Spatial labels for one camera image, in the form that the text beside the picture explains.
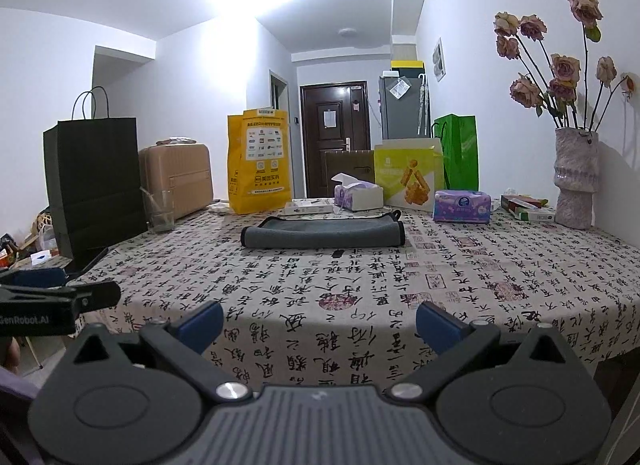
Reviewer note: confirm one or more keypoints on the yellow printed bag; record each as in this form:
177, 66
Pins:
259, 162

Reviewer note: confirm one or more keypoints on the purple tissue pack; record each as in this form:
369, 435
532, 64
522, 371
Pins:
461, 206

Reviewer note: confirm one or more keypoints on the purple tissue box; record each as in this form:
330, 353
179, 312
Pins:
357, 195

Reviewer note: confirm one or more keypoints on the folded pale umbrella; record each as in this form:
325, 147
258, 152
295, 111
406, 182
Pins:
424, 105

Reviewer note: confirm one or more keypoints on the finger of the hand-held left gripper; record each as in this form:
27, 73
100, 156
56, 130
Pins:
92, 293
37, 277

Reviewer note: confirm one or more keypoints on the grey refrigerator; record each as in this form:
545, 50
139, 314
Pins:
400, 110

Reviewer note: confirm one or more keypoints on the framed wall picture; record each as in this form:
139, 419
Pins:
439, 59

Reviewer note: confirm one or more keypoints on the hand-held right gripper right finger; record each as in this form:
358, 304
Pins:
440, 327

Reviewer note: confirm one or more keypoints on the wicker basket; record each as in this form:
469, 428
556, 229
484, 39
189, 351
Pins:
42, 222

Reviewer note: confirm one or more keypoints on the grey towel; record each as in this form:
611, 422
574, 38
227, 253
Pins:
322, 235

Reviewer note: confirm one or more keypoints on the grey interior door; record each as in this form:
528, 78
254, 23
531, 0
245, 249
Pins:
278, 95

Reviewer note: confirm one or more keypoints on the yellow and black box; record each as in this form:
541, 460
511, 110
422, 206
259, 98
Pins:
407, 66

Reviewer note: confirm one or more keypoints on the green paper bag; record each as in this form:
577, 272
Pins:
459, 150

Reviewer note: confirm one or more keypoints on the black paper bag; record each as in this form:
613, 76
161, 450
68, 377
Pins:
92, 185

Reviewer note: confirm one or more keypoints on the yellow-green gift bag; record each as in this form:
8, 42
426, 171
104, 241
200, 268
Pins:
406, 177

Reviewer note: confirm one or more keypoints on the dark brown entrance door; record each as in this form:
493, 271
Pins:
336, 140

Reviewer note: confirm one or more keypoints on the textured pale vase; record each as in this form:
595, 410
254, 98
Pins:
576, 177

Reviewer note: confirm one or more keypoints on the white flat box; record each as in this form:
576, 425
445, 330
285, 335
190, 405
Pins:
310, 205

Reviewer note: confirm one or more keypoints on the red and green box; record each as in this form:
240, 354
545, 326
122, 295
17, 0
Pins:
527, 207

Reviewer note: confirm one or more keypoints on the tan suitcase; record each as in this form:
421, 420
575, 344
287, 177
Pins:
175, 177

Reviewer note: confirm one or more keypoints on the calligraphy printed tablecloth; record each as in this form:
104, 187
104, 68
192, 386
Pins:
360, 290

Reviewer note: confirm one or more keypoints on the dried rose bouquet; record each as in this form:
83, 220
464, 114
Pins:
560, 75

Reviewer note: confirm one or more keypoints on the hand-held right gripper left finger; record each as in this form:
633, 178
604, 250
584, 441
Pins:
199, 327

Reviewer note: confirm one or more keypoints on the clear drinking glass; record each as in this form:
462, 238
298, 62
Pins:
159, 212

